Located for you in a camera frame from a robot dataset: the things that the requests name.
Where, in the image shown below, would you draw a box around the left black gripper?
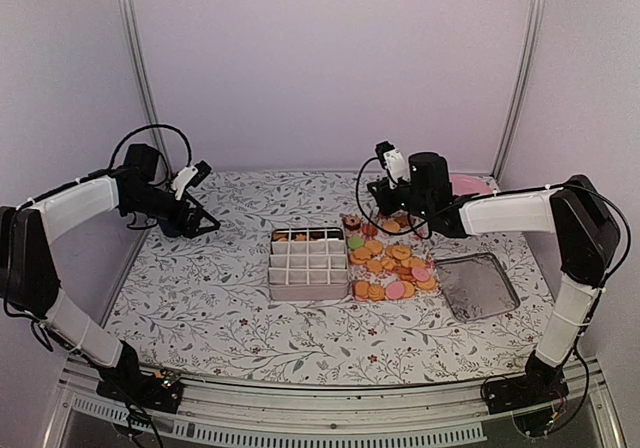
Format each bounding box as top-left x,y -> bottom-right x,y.
126,184 -> 222,237

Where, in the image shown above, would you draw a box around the metal serving tongs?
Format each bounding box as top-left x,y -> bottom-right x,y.
361,208 -> 386,238

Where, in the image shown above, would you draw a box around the green round cookie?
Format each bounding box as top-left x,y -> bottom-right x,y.
347,236 -> 365,250

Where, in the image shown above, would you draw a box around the brown flower cookie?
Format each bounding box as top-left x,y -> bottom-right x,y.
309,232 -> 326,241

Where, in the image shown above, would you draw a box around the metal tin with white dividers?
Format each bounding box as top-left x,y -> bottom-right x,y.
267,227 -> 349,302

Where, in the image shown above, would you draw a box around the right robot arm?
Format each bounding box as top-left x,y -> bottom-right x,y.
366,142 -> 632,404

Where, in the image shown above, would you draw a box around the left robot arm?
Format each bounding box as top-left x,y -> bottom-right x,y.
1,144 -> 220,402

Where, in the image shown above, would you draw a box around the dark blue cup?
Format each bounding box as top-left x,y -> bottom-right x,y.
158,220 -> 181,238

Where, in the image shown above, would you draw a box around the chocolate donut cookie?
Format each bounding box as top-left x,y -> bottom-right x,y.
343,215 -> 362,231

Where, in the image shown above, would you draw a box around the pink plate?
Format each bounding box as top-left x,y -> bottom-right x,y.
450,174 -> 492,196

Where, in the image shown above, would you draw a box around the pink round cookie right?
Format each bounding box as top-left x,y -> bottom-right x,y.
411,267 -> 431,282

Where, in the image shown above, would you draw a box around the floral tablecloth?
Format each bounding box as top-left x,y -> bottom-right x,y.
106,172 -> 553,385

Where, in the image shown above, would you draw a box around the silver tin lid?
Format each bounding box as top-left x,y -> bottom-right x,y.
436,252 -> 521,323

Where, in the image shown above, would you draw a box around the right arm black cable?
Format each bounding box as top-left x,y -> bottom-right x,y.
355,156 -> 436,239

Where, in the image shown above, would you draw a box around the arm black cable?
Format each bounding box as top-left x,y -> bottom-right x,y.
355,156 -> 436,239
109,124 -> 195,177

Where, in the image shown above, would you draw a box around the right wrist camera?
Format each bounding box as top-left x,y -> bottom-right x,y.
375,141 -> 410,189

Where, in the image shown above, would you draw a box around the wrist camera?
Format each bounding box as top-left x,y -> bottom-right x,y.
171,160 -> 211,200
375,141 -> 410,189

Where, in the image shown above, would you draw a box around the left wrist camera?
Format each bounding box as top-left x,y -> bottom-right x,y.
171,160 -> 211,200

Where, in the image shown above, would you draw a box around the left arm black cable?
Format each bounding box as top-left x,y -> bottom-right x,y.
109,124 -> 195,177

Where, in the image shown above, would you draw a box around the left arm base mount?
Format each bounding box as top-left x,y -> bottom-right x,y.
96,369 -> 184,414

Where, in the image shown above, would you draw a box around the aluminium front rail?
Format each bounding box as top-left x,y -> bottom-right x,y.
43,359 -> 627,447

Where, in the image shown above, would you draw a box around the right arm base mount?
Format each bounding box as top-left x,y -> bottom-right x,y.
480,369 -> 569,414

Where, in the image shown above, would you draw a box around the right aluminium frame post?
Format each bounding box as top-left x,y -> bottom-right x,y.
491,0 -> 546,181

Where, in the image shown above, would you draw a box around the aluminium frame post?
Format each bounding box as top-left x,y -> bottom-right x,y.
491,0 -> 546,181
111,0 -> 169,169

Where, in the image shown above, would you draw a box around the left aluminium frame post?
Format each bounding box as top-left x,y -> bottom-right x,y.
111,0 -> 169,169

